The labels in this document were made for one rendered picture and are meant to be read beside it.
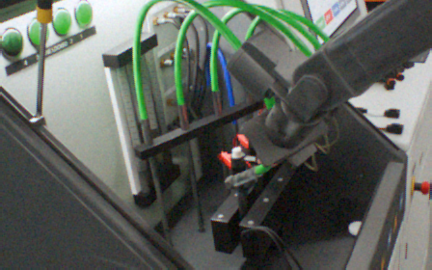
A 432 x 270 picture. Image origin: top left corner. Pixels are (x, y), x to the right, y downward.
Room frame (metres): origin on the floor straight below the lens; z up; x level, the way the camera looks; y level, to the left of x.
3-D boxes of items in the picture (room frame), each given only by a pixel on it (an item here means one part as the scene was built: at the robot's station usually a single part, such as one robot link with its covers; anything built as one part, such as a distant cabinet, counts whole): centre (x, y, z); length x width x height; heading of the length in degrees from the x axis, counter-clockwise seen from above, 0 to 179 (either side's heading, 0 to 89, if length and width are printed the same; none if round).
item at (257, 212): (0.97, -0.09, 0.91); 0.34 x 0.10 x 0.15; 150
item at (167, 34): (1.21, 0.07, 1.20); 0.13 x 0.03 x 0.31; 150
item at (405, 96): (1.40, -0.51, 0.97); 0.70 x 0.22 x 0.03; 150
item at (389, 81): (1.43, -0.53, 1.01); 0.23 x 0.11 x 0.06; 150
